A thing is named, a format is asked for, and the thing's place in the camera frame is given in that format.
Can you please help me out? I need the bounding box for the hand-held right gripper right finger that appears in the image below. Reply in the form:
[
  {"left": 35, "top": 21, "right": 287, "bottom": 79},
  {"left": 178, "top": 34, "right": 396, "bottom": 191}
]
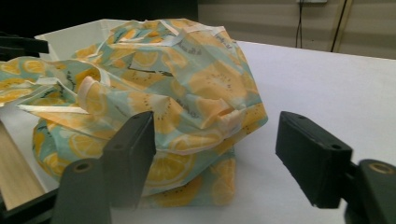
[{"left": 275, "top": 110, "right": 355, "bottom": 209}]

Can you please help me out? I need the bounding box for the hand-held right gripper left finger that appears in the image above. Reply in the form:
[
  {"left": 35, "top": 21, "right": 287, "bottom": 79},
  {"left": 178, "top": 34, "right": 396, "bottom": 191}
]
[{"left": 102, "top": 111, "right": 157, "bottom": 210}]

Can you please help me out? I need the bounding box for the lemon print bag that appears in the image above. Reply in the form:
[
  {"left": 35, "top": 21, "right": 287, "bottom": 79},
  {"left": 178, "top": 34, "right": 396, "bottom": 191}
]
[{"left": 0, "top": 18, "right": 269, "bottom": 208}]

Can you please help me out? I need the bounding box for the white box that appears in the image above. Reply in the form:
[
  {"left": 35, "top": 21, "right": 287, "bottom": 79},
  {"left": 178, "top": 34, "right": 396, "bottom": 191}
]
[{"left": 35, "top": 18, "right": 127, "bottom": 62}]

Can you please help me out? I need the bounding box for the wooden board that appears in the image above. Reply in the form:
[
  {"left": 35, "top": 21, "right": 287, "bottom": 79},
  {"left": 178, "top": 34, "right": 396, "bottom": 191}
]
[{"left": 0, "top": 120, "right": 47, "bottom": 211}]

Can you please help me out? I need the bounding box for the beige desk leg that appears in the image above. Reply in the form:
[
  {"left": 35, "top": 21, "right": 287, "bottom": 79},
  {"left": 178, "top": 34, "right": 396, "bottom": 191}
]
[{"left": 330, "top": 0, "right": 355, "bottom": 53}]

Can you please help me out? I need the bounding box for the black cable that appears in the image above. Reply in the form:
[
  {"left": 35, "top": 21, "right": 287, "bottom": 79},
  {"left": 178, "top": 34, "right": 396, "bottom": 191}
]
[{"left": 295, "top": 0, "right": 305, "bottom": 49}]

